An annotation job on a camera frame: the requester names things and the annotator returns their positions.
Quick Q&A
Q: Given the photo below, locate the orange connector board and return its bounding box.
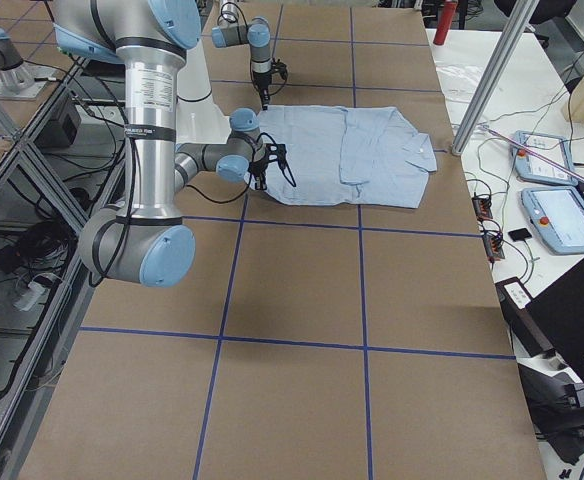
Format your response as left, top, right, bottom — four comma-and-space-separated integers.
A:
482, 231, 505, 264
472, 196, 494, 221

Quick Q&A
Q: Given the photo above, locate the blue teach pendant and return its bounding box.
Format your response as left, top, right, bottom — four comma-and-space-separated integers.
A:
511, 130, 577, 187
520, 186, 584, 255

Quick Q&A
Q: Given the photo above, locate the black laptop computer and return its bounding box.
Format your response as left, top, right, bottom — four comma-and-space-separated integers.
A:
502, 257, 584, 465

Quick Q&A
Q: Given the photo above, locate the grey aluminium frame post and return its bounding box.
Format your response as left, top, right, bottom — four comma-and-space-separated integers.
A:
451, 0, 539, 156

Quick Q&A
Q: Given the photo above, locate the red cylinder bottle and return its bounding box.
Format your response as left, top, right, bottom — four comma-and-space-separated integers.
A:
433, 0, 458, 46

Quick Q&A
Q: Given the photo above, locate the black box on table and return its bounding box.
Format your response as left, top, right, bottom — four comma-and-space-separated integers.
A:
495, 277, 532, 312

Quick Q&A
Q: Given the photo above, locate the clear plastic bag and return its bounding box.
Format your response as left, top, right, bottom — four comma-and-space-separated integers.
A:
435, 60, 485, 104

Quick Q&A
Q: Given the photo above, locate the lower blue teach pendant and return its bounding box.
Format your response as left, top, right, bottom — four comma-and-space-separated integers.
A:
520, 186, 584, 255

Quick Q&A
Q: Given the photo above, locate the light blue button-up shirt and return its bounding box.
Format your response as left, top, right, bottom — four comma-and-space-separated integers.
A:
258, 105, 437, 209

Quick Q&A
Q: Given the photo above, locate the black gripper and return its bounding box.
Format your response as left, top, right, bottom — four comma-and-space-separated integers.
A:
251, 71, 272, 111
248, 153, 270, 191

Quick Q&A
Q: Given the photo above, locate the upper blue teach pendant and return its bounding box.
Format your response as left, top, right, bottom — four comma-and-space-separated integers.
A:
511, 130, 577, 187

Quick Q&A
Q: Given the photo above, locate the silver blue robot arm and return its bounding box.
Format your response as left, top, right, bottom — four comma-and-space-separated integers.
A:
51, 1, 276, 287
211, 1, 274, 110

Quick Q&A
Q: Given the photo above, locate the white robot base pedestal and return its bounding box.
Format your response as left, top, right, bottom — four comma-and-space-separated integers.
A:
176, 19, 230, 144

